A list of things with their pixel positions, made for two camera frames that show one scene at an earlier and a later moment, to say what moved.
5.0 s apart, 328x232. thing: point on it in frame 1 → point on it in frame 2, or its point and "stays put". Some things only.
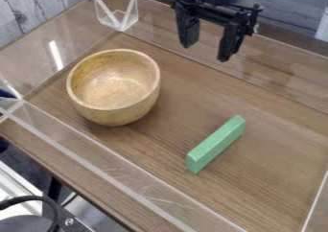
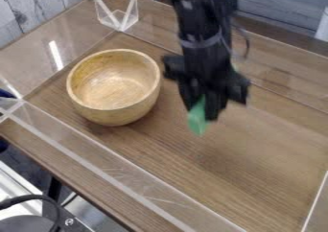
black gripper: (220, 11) → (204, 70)
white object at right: (321, 32) stays put
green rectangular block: (209, 148) → (196, 115)
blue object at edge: (7, 94) stays put
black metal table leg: (54, 189) stays put
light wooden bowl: (113, 84) stays put
